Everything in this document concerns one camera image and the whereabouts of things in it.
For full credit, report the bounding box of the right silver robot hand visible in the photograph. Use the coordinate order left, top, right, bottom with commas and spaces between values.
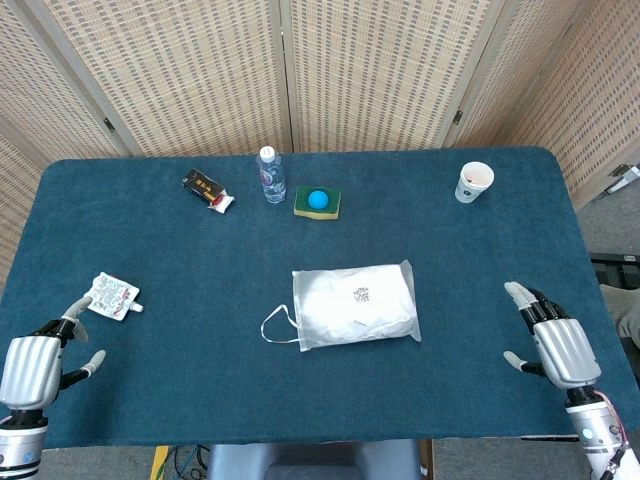
502, 281, 603, 391

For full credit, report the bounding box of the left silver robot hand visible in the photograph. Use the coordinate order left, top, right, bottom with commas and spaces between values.
0, 295, 107, 411

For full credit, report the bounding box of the white mesh bag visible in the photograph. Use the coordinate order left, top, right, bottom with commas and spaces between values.
260, 258, 423, 353

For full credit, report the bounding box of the beige cloth bundle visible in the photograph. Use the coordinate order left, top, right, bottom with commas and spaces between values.
599, 283, 640, 351

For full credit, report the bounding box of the white red spout pouch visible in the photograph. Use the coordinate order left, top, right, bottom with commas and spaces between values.
86, 271, 145, 321

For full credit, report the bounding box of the blue carpeted table surface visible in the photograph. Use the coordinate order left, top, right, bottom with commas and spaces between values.
0, 145, 640, 449

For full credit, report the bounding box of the white metal screen foot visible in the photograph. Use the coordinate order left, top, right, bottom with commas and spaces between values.
606, 163, 640, 195

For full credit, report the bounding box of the white paper cup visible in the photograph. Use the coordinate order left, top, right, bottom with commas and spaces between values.
454, 161, 495, 205

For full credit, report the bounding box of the black snack box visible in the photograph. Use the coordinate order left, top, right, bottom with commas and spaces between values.
181, 168, 226, 205

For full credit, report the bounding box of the green yellow sponge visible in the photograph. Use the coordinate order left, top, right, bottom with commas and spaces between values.
293, 185, 343, 221

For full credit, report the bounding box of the grey blue chair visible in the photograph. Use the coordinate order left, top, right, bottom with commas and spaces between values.
206, 439, 424, 480

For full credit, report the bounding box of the clear plastic water bottle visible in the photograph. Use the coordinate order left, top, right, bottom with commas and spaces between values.
256, 145, 288, 205

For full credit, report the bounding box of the woven bamboo folding screen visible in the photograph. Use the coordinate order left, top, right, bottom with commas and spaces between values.
0, 0, 640, 291

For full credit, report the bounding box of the black equipment frame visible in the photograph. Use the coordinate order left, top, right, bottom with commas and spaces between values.
589, 252, 640, 291

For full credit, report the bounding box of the black cable bundle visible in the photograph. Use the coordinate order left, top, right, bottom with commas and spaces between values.
172, 446, 211, 480

